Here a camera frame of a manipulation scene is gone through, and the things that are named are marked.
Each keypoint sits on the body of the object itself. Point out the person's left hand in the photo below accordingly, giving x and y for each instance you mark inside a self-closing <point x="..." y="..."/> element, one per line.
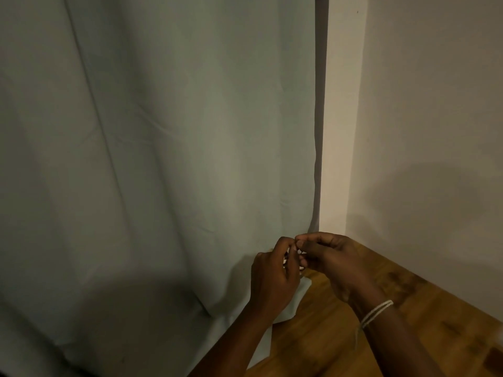
<point x="273" y="276"/>

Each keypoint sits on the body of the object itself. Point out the person's right hand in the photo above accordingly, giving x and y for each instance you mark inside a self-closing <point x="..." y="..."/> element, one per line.
<point x="336" y="266"/>

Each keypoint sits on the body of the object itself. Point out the person's left thumb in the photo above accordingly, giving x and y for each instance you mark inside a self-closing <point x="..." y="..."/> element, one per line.
<point x="295" y="263"/>

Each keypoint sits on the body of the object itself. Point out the person's right thumb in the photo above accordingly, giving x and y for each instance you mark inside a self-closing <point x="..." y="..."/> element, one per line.
<point x="310" y="249"/>

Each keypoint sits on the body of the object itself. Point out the small white object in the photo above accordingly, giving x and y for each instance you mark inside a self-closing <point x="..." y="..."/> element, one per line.
<point x="299" y="258"/>

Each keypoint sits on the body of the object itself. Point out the person's left forearm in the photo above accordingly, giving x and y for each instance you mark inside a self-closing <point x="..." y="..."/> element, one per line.
<point x="235" y="343"/>

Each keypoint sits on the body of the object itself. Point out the person's right forearm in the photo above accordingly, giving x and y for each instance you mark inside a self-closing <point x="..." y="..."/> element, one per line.
<point x="393" y="341"/>

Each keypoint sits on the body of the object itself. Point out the pale grey curtain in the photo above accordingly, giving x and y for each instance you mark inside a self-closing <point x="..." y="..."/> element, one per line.
<point x="149" y="160"/>

